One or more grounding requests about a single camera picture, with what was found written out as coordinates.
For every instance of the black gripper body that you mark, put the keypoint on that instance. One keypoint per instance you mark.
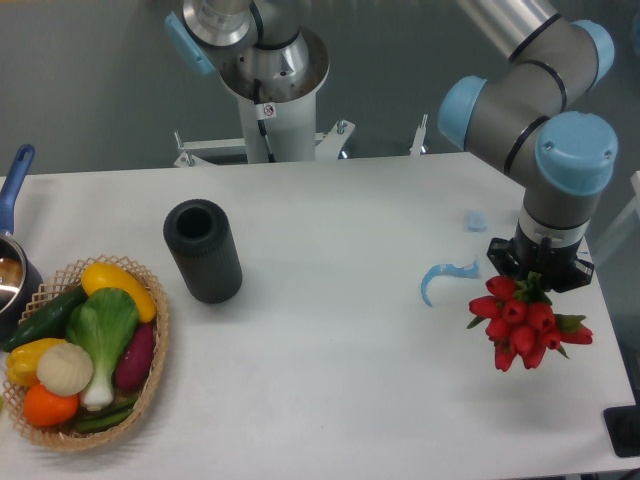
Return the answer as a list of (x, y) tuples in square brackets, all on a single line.
[(559, 267)]

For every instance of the red tulip bouquet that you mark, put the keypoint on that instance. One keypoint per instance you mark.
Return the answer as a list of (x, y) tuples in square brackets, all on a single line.
[(521, 323)]

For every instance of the silver robot base column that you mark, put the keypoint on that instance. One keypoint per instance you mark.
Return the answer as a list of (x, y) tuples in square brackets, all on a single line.
[(270, 63)]

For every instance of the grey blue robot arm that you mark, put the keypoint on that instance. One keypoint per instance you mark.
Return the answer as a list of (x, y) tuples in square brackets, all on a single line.
[(524, 127)]

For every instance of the blue curved plastic strip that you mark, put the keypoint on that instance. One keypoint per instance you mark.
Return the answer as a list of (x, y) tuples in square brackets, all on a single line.
[(450, 280)]

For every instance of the small blue plastic piece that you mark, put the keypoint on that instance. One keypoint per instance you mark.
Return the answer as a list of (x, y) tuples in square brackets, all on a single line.
[(475, 221)]

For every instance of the black device at edge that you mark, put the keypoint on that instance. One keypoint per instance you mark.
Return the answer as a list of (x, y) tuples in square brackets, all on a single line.
[(622, 424)]

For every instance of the dark grey ribbed vase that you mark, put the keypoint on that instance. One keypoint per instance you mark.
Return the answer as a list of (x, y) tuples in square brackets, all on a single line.
[(199, 237)]

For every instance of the purple sweet potato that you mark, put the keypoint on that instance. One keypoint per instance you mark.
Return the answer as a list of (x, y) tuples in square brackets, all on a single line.
[(135, 364)]

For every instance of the green bok choy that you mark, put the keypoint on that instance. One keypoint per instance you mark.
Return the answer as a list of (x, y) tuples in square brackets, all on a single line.
[(103, 326)]

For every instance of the cream white garlic bulb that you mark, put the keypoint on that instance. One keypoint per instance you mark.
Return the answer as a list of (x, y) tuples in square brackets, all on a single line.
[(65, 369)]

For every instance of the dark green cucumber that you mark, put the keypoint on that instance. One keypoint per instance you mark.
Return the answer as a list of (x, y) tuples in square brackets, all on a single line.
[(49, 321)]

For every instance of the woven wicker basket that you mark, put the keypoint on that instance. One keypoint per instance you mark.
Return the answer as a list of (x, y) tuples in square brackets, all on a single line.
[(63, 438)]

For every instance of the orange fruit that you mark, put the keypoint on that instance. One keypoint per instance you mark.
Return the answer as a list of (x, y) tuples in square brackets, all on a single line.
[(43, 408)]

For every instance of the yellow bell pepper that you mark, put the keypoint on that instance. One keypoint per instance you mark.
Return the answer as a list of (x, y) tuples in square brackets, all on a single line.
[(22, 362)]

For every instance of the white metal mounting frame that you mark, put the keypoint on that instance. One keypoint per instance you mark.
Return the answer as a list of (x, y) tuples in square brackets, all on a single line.
[(329, 146)]

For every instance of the blue handled saucepan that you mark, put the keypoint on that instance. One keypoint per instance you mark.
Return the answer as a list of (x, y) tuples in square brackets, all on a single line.
[(19, 278)]

